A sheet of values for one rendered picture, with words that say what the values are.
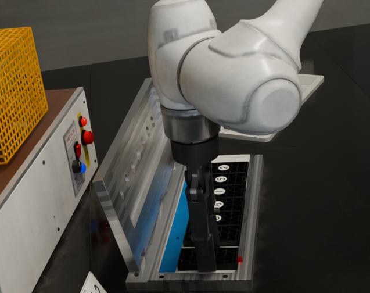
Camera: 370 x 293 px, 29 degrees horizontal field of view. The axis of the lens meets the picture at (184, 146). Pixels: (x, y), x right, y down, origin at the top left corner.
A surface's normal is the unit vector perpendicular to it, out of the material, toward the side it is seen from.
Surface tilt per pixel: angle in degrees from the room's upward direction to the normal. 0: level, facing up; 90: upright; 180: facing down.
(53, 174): 90
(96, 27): 90
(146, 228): 79
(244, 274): 0
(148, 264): 0
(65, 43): 90
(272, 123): 92
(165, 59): 74
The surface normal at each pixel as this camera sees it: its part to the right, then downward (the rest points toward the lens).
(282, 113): 0.36, 0.44
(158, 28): -0.66, 0.07
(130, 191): 0.94, -0.22
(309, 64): -0.11, -0.90
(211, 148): 0.66, 0.25
